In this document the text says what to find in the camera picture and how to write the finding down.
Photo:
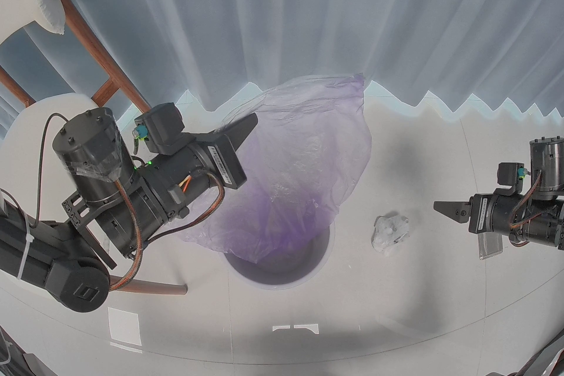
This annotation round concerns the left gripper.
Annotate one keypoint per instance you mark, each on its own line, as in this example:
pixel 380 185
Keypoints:
pixel 185 176

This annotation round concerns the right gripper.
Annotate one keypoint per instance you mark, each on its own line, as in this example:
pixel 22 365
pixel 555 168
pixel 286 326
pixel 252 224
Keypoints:
pixel 498 213

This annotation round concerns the clear plastic wrapper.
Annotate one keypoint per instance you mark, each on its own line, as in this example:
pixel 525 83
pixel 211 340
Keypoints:
pixel 390 233

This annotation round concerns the purple plastic bag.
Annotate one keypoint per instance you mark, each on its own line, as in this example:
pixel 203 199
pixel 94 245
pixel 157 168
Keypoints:
pixel 308 154

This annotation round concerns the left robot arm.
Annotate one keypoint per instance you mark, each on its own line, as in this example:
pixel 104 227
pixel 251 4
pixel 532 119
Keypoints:
pixel 88 145

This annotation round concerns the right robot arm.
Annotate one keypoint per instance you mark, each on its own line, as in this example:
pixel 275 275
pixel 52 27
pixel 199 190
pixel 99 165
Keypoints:
pixel 548 171

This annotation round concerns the white trash bin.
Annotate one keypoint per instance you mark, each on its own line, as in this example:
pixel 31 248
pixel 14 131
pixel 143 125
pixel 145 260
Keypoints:
pixel 291 273

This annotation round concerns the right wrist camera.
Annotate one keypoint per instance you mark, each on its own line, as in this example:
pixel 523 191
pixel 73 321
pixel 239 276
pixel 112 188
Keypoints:
pixel 506 173

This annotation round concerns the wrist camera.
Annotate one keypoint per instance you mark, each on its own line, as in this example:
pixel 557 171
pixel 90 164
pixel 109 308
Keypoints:
pixel 165 123
pixel 506 173

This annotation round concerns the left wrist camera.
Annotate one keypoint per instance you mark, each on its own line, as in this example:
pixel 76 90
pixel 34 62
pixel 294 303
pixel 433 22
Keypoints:
pixel 165 123

